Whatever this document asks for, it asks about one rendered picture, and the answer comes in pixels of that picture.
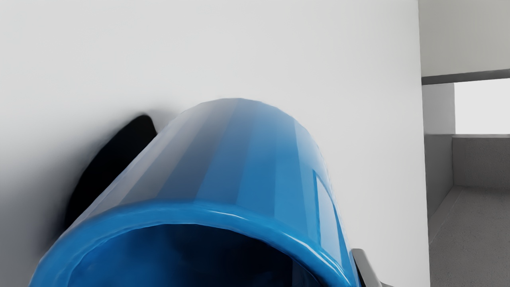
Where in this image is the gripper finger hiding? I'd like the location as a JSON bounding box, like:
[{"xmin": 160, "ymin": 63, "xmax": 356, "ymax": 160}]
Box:
[{"xmin": 351, "ymin": 248, "xmax": 383, "ymax": 287}]

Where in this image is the blue faceted mug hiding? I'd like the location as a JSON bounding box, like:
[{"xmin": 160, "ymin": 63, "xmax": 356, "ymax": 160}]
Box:
[{"xmin": 29, "ymin": 98, "xmax": 362, "ymax": 287}]

